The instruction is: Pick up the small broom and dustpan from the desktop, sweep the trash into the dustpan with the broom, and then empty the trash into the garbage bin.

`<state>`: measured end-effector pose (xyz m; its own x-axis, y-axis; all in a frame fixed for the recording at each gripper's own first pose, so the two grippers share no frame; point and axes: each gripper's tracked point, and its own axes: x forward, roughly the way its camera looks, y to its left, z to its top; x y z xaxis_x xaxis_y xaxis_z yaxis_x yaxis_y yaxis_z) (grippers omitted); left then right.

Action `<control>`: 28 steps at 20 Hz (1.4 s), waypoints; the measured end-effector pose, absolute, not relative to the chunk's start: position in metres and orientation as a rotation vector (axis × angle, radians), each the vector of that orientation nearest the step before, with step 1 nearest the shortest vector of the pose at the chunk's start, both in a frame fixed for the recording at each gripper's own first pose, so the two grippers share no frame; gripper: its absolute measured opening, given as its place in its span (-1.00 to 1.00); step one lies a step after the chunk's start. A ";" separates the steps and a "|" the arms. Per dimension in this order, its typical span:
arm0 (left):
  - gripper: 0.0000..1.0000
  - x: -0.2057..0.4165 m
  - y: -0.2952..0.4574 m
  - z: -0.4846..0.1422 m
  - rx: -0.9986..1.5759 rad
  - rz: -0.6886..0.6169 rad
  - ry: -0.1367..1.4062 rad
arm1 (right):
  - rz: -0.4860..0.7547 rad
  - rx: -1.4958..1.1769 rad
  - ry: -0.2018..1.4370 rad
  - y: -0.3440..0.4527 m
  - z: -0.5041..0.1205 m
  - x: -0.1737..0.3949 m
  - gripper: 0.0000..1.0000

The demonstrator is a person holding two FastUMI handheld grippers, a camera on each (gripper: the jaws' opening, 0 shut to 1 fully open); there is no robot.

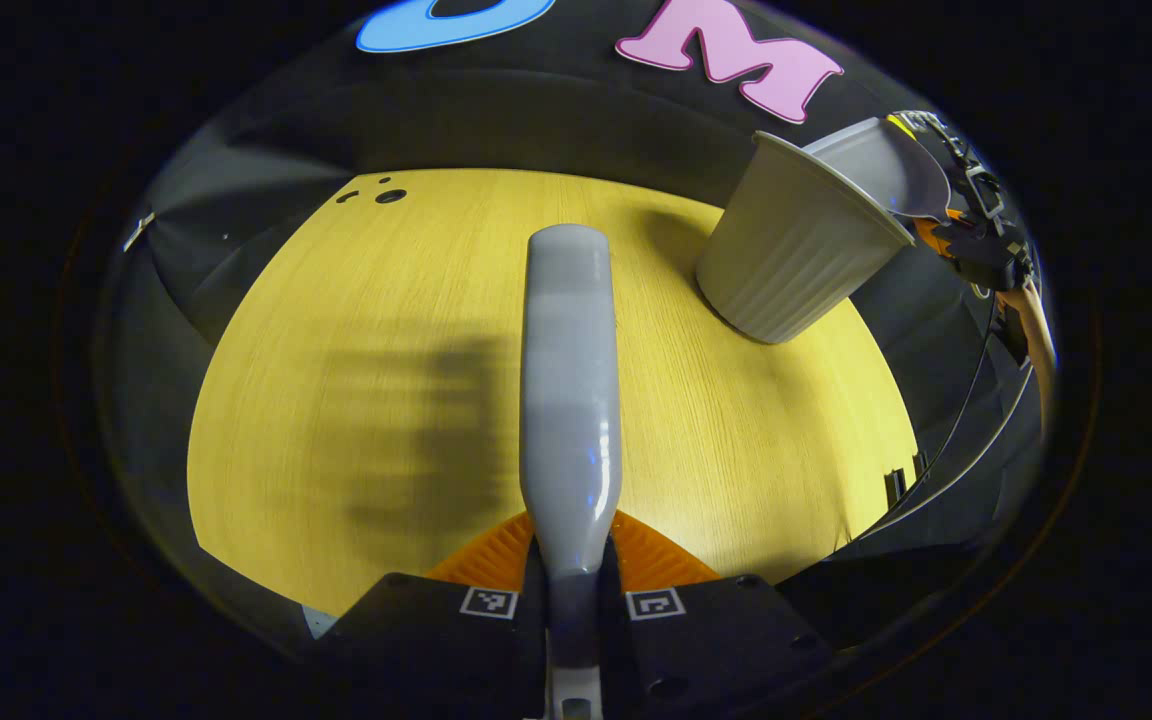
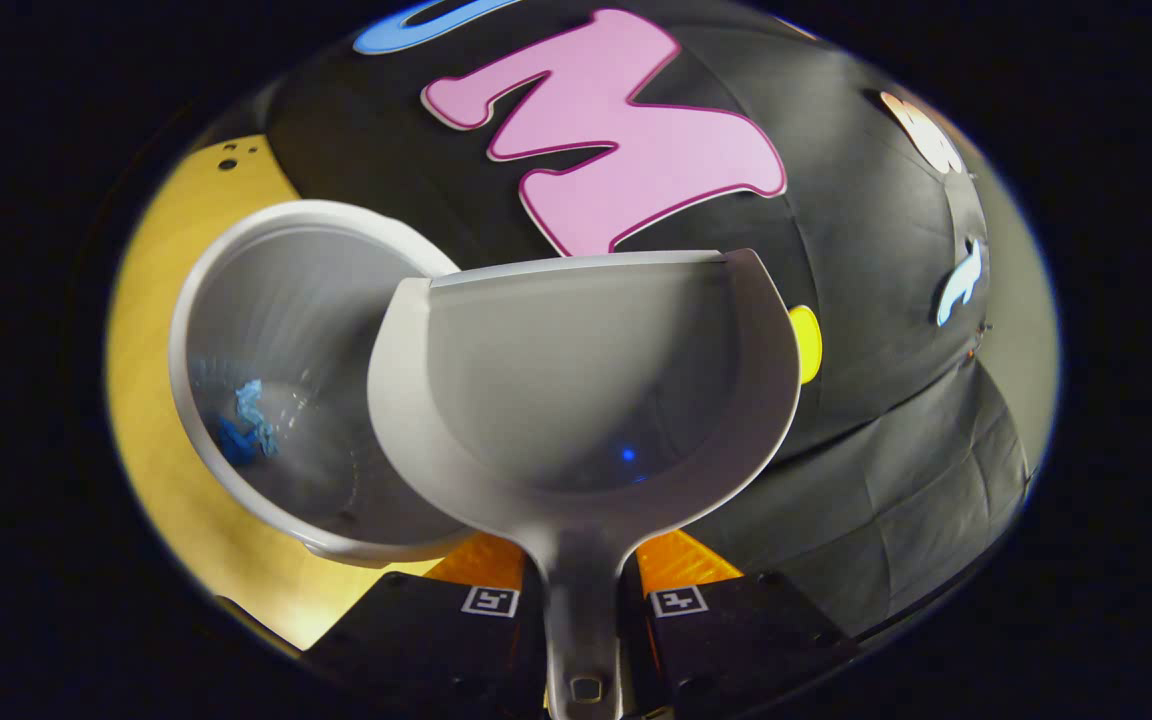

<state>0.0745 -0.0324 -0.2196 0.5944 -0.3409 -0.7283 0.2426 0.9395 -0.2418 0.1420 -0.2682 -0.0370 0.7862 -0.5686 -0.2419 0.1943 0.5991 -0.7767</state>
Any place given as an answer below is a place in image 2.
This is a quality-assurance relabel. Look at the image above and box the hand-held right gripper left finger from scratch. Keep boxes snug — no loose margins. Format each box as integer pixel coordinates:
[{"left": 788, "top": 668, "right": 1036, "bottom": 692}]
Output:
[{"left": 304, "top": 530, "right": 549, "bottom": 720}]

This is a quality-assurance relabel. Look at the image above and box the bright blue paper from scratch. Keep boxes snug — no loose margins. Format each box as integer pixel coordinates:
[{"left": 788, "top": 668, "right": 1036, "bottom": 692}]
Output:
[{"left": 216, "top": 418, "right": 262, "bottom": 467}]

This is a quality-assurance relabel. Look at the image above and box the light blue paper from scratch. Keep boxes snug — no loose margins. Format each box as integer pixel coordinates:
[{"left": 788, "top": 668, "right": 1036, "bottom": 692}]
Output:
[{"left": 234, "top": 378, "right": 280, "bottom": 459}]

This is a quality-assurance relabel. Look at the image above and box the wooden desktop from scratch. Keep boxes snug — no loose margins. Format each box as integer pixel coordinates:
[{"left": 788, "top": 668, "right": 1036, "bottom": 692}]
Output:
[{"left": 106, "top": 135, "right": 457, "bottom": 651}]

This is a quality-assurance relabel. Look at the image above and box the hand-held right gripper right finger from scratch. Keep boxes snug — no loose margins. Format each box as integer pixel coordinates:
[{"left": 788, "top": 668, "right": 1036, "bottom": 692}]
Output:
[{"left": 624, "top": 528, "right": 862, "bottom": 719}]

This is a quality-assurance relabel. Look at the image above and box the white ribbed garbage bin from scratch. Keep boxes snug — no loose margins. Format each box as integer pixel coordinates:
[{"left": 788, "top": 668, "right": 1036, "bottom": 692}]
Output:
[{"left": 168, "top": 200, "right": 482, "bottom": 569}]

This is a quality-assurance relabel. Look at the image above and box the grey dustpan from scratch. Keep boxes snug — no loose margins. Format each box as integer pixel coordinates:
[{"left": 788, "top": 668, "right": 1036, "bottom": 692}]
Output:
[{"left": 368, "top": 248, "right": 802, "bottom": 720}]

